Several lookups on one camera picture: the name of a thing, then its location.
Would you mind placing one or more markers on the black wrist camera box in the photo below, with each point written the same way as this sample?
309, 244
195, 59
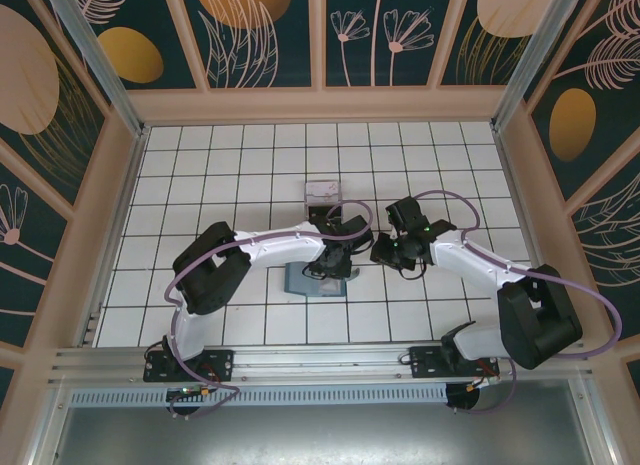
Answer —
357, 230
406, 214

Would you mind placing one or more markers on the orange disc fern wall panel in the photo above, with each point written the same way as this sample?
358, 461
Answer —
240, 15

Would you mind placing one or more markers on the aluminium frame bar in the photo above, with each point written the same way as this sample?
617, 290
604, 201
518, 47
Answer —
597, 425
45, 425

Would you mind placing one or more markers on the orange oval feather wall panel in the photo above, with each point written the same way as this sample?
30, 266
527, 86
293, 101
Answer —
572, 125

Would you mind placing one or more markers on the aluminium side rail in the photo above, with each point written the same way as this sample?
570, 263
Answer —
119, 225
512, 185

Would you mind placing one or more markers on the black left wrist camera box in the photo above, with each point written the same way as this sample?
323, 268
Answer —
357, 230

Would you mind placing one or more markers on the grey metal sheet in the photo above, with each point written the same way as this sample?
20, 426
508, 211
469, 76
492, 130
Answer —
320, 435

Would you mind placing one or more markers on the pink leaves wall panel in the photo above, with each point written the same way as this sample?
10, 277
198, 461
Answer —
615, 255

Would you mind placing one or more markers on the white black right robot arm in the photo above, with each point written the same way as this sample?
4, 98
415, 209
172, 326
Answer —
465, 257

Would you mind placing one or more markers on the orange oval leaf wall panel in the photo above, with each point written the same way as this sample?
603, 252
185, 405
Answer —
130, 55

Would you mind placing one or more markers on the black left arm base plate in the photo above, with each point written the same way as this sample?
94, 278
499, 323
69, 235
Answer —
220, 365

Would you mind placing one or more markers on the large pink disc wall panel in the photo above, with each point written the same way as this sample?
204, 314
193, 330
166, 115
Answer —
25, 85

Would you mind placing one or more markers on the aluminium mounting rail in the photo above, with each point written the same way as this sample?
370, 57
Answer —
320, 360

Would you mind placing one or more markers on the single flower leaf wall panel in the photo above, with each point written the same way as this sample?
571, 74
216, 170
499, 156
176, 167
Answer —
20, 265

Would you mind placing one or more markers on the black credit card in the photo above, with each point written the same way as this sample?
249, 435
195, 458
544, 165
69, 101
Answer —
322, 207

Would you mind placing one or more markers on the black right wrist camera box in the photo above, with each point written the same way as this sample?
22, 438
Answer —
406, 214

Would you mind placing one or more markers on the small green-lit circuit board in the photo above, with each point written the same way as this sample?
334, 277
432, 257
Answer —
192, 392

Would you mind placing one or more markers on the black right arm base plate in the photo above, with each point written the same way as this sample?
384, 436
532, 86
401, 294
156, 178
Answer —
425, 362

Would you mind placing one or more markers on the pink disc gold-lines wall panel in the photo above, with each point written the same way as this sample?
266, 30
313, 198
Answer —
495, 15

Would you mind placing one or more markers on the pink flowers wall panel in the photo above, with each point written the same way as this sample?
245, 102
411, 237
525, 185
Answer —
380, 45

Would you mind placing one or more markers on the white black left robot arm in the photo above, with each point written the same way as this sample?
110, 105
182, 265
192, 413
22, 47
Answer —
280, 247

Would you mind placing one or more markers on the aluminium corner post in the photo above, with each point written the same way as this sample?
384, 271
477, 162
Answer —
525, 60
100, 70

